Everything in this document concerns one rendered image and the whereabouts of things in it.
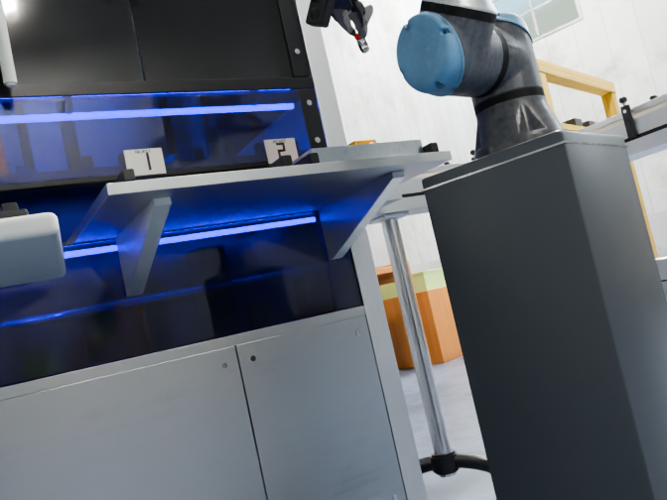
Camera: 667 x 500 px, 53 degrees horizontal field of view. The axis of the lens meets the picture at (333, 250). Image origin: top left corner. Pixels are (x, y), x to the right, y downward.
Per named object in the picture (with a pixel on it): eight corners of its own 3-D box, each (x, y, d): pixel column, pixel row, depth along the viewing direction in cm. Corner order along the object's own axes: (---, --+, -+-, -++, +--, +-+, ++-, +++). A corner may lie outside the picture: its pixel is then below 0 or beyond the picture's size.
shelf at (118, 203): (68, 250, 146) (66, 241, 146) (341, 211, 181) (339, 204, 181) (108, 194, 105) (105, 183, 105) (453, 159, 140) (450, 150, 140)
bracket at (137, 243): (126, 297, 142) (115, 237, 144) (141, 294, 144) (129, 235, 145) (168, 273, 113) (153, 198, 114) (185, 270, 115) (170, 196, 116)
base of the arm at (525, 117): (584, 143, 112) (569, 86, 113) (544, 140, 101) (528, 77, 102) (504, 170, 122) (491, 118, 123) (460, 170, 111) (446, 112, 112)
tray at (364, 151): (250, 207, 156) (247, 193, 156) (345, 195, 169) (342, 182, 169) (315, 166, 127) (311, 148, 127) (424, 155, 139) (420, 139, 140)
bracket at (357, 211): (329, 260, 167) (318, 209, 168) (338, 258, 169) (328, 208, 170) (406, 233, 138) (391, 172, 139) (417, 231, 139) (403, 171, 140)
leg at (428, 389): (426, 477, 194) (367, 221, 201) (450, 468, 199) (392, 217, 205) (445, 481, 187) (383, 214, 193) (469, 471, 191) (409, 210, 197)
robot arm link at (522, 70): (558, 87, 112) (539, 11, 113) (513, 83, 103) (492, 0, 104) (499, 113, 121) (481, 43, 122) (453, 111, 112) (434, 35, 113)
